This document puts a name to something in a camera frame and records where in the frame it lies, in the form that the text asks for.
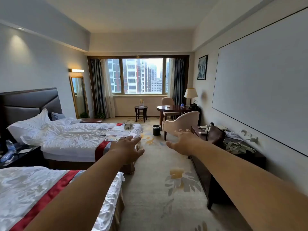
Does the round dark wooden table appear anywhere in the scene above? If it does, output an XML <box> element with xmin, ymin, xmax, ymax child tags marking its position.
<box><xmin>156</xmin><ymin>105</ymin><xmax>192</xmax><ymax>131</ymax></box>

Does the large white wall panel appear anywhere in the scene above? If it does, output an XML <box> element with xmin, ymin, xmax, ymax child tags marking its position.
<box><xmin>211</xmin><ymin>7</ymin><xmax>308</xmax><ymax>158</ymax></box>

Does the dark wooden console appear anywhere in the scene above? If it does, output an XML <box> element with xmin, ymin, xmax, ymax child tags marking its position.
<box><xmin>189</xmin><ymin>125</ymin><xmax>267</xmax><ymax>210</ymax></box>

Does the small round side table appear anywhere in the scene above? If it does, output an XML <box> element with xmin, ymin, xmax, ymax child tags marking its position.
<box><xmin>134</xmin><ymin>105</ymin><xmax>148</xmax><ymax>123</ymax></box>

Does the person's left hand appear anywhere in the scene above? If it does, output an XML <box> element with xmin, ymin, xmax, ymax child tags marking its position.
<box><xmin>108</xmin><ymin>136</ymin><xmax>145</xmax><ymax>166</ymax></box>

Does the dark padded headboard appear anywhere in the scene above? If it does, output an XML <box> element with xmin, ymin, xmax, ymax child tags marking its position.
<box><xmin>0</xmin><ymin>88</ymin><xmax>63</xmax><ymax>148</ymax></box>

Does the black bag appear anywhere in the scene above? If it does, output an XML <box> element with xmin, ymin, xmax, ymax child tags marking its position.
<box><xmin>190</xmin><ymin>103</ymin><xmax>202</xmax><ymax>119</ymax></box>

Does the dark grey curtain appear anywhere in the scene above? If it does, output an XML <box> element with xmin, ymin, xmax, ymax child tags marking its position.
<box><xmin>173</xmin><ymin>58</ymin><xmax>186</xmax><ymax>107</ymax></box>
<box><xmin>90</xmin><ymin>58</ymin><xmax>106</xmax><ymax>118</ymax></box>

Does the brown leather bag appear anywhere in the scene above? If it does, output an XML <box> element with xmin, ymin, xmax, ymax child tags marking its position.
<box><xmin>206</xmin><ymin>122</ymin><xmax>227</xmax><ymax>149</ymax></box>

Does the pile of grey clothes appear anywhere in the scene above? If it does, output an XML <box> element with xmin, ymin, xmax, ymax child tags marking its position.
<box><xmin>223</xmin><ymin>131</ymin><xmax>257</xmax><ymax>156</ymax></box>

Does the person's left forearm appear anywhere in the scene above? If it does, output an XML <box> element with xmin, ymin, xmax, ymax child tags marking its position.
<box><xmin>24</xmin><ymin>146</ymin><xmax>125</xmax><ymax>231</ymax></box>

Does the table lamp with white shade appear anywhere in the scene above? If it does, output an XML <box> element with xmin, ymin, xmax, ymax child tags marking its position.
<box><xmin>184</xmin><ymin>88</ymin><xmax>199</xmax><ymax>106</ymax></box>

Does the brown leather ottoman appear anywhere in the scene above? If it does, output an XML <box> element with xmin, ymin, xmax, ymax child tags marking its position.
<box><xmin>79</xmin><ymin>118</ymin><xmax>103</xmax><ymax>124</ymax></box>

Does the person's right forearm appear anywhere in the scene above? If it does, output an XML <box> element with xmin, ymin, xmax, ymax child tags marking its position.
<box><xmin>190</xmin><ymin>137</ymin><xmax>308</xmax><ymax>231</ymax></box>

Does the gold framed mirror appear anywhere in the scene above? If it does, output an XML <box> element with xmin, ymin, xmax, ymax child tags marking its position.
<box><xmin>69</xmin><ymin>75</ymin><xmax>90</xmax><ymax>120</ymax></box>

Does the white sheer curtain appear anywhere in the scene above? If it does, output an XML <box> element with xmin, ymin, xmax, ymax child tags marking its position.
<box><xmin>167</xmin><ymin>58</ymin><xmax>176</xmax><ymax>99</ymax></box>
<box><xmin>100</xmin><ymin>59</ymin><xmax>116</xmax><ymax>119</ymax></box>

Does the white wall charger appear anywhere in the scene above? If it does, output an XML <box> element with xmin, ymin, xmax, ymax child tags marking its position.
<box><xmin>240</xmin><ymin>129</ymin><xmax>258</xmax><ymax>144</ymax></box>

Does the dark nightstand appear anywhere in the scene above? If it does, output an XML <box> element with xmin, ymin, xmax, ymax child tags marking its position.
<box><xmin>0</xmin><ymin>144</ymin><xmax>46</xmax><ymax>169</ymax></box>

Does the blue grey cushion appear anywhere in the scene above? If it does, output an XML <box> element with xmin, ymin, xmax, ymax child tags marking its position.
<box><xmin>50</xmin><ymin>112</ymin><xmax>66</xmax><ymax>121</ymax></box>

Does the beige armchair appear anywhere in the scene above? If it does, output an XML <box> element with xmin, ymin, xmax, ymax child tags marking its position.
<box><xmin>163</xmin><ymin>111</ymin><xmax>200</xmax><ymax>141</ymax></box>

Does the framed wall picture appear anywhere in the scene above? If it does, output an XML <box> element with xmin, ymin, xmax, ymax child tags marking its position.
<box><xmin>197</xmin><ymin>55</ymin><xmax>209</xmax><ymax>81</ymax></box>

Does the beige dining chair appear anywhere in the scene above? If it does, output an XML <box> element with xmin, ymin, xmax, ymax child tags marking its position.
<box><xmin>161</xmin><ymin>97</ymin><xmax>181</xmax><ymax>121</ymax></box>

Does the person's right hand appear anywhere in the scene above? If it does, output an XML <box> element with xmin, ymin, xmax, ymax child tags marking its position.
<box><xmin>165</xmin><ymin>128</ymin><xmax>201</xmax><ymax>157</ymax></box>

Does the clear water bottle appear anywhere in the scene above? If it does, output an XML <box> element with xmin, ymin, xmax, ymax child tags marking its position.
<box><xmin>5</xmin><ymin>140</ymin><xmax>17</xmax><ymax>154</ymax></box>
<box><xmin>0</xmin><ymin>151</ymin><xmax>13</xmax><ymax>163</ymax></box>

